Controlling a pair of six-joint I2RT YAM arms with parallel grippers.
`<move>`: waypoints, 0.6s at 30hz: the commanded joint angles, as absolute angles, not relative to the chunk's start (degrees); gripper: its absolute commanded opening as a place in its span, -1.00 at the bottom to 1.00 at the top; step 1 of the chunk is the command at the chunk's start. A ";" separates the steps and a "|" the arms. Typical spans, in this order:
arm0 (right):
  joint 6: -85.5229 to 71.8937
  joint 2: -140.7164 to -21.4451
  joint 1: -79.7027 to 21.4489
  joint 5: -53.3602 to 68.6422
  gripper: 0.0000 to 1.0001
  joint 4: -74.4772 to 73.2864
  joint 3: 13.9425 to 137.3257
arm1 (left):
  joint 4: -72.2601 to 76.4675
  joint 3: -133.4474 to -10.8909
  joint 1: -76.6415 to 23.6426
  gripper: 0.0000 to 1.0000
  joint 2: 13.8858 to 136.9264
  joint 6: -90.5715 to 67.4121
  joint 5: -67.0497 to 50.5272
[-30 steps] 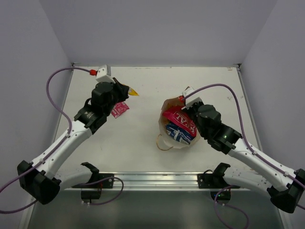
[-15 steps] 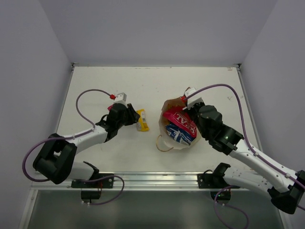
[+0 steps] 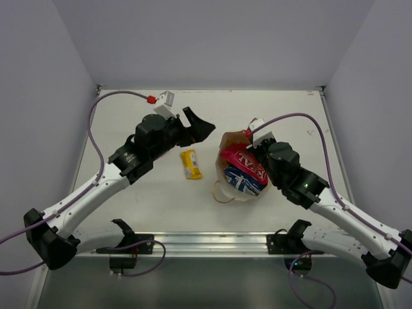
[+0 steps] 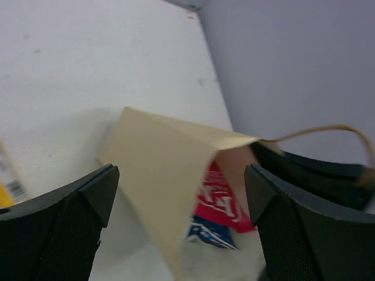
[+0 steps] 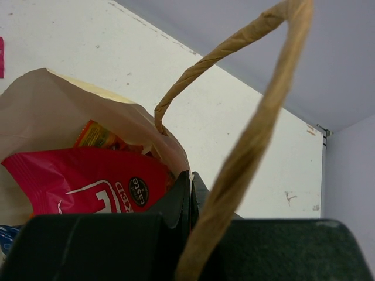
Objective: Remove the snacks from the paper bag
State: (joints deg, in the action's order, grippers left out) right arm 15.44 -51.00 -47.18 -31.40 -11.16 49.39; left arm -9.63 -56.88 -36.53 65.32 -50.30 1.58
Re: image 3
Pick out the brown paper bag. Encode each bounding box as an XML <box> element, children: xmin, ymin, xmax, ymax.
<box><xmin>212</xmin><ymin>131</ymin><xmax>272</xmax><ymax>204</ymax></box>

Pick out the large red snack bag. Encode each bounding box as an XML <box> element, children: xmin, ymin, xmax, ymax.
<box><xmin>220</xmin><ymin>144</ymin><xmax>268</xmax><ymax>188</ymax></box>

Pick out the yellow snack packet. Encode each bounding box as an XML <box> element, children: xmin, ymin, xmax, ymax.
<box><xmin>180</xmin><ymin>148</ymin><xmax>203</xmax><ymax>180</ymax></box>

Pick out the blue white snack bag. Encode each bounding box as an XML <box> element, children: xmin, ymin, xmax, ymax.
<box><xmin>224</xmin><ymin>165</ymin><xmax>263</xmax><ymax>196</ymax></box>

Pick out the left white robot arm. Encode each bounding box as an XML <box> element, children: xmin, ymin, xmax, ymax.
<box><xmin>23</xmin><ymin>107</ymin><xmax>216</xmax><ymax>270</ymax></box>

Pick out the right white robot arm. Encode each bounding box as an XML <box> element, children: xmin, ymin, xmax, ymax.
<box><xmin>249</xmin><ymin>138</ymin><xmax>411</xmax><ymax>289</ymax></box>

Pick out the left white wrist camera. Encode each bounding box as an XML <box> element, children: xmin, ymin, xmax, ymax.
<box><xmin>146</xmin><ymin>91</ymin><xmax>176</xmax><ymax>119</ymax></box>

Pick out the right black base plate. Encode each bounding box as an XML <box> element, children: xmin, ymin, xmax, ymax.
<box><xmin>266</xmin><ymin>229</ymin><xmax>310</xmax><ymax>255</ymax></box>

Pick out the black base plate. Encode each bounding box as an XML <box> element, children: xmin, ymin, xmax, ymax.
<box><xmin>266</xmin><ymin>229</ymin><xmax>310</xmax><ymax>255</ymax></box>
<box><xmin>96</xmin><ymin>234</ymin><xmax>155</xmax><ymax>255</ymax></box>

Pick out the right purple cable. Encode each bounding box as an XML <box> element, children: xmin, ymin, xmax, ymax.
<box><xmin>249</xmin><ymin>112</ymin><xmax>412</xmax><ymax>309</ymax></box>

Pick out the aluminium mounting rail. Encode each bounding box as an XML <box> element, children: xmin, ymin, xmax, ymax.
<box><xmin>74</xmin><ymin>227</ymin><xmax>363</xmax><ymax>260</ymax></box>

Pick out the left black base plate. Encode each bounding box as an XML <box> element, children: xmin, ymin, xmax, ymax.
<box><xmin>96</xmin><ymin>234</ymin><xmax>155</xmax><ymax>255</ymax></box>

